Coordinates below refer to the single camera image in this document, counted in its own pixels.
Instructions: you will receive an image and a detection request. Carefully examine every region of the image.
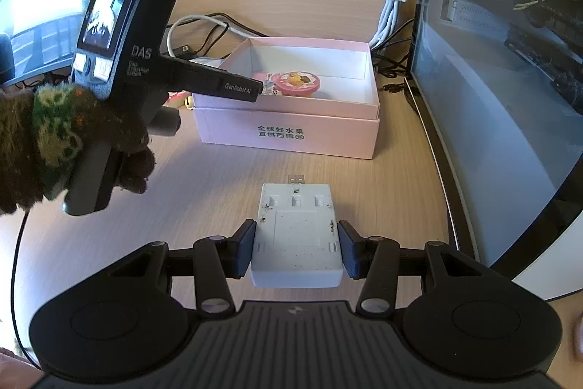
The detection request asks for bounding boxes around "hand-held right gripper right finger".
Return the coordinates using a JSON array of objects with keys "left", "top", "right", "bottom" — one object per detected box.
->
[{"left": 337, "top": 220, "right": 490, "bottom": 319}]

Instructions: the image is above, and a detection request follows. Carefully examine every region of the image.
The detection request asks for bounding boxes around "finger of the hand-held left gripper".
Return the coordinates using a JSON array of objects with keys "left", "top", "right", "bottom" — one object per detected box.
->
[{"left": 159, "top": 53, "right": 265, "bottom": 104}]

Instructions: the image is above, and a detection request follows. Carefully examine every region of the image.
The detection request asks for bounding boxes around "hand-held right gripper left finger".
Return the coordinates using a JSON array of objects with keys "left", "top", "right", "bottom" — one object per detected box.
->
[{"left": 108, "top": 219, "right": 258, "bottom": 319}]

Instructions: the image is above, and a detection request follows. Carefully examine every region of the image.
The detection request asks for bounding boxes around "pink cardboard box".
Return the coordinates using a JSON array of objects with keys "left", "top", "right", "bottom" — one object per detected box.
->
[{"left": 191, "top": 36, "right": 381, "bottom": 159}]

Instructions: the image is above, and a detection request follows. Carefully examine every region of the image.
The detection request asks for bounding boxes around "small pink white packet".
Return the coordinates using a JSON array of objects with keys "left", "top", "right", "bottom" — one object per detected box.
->
[{"left": 252, "top": 71, "right": 274, "bottom": 97}]

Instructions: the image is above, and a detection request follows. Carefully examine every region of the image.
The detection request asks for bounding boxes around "white usb hub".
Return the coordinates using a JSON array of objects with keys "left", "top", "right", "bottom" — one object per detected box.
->
[{"left": 249, "top": 174, "right": 344, "bottom": 288}]

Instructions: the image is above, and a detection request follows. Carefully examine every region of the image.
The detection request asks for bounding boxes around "person's left hand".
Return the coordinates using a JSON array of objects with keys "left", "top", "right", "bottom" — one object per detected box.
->
[{"left": 31, "top": 83, "right": 157, "bottom": 195}]

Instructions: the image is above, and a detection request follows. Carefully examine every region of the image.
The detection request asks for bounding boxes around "computer monitor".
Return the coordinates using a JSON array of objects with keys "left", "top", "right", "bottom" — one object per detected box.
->
[{"left": 407, "top": 0, "right": 583, "bottom": 303}]

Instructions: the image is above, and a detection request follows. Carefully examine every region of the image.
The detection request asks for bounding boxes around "thin black cable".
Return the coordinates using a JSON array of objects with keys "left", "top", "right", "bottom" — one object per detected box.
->
[{"left": 11, "top": 209, "right": 35, "bottom": 372}]

